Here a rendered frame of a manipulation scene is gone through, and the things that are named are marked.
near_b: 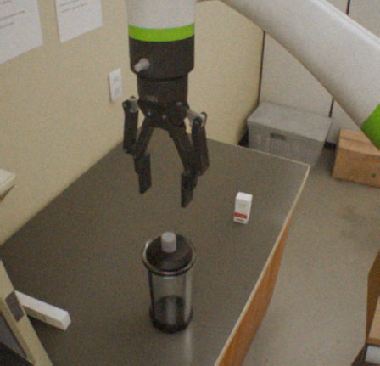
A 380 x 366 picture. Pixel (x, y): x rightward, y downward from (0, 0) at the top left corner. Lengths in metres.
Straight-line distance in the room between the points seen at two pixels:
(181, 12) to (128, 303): 0.71
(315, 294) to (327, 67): 1.88
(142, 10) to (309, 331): 1.86
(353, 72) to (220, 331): 0.67
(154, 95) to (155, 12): 0.12
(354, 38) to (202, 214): 0.84
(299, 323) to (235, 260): 1.11
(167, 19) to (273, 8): 0.14
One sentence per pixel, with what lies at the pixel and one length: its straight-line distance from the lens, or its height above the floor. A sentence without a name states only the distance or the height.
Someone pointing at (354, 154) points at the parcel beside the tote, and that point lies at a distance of 3.03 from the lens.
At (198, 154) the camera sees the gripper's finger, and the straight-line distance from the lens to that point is 0.60.
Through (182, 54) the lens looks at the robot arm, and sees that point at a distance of 0.54.
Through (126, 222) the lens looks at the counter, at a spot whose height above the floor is 0.94.
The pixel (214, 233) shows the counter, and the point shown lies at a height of 0.94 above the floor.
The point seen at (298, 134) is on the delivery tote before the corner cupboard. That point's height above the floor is 0.33.
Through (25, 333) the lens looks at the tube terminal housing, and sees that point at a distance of 0.78.
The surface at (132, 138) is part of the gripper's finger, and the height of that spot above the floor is 1.41.
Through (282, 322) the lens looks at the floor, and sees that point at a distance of 2.14.
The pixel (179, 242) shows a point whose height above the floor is 1.18.
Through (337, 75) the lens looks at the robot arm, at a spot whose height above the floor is 1.58.
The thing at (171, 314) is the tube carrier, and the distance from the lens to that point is 0.89.
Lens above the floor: 1.75
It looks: 36 degrees down
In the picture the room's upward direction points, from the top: straight up
